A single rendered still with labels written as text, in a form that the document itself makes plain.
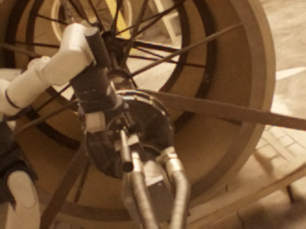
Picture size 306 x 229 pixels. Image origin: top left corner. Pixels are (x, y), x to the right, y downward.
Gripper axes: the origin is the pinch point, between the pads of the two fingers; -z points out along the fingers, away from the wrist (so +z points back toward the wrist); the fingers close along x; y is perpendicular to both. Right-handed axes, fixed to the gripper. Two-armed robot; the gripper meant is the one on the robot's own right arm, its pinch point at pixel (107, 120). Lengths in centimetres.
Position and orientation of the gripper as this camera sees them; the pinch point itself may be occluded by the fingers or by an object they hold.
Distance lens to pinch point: 113.6
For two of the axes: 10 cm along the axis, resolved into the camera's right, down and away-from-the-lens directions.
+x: 9.6, -1.9, -1.8
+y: 0.1, -6.6, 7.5
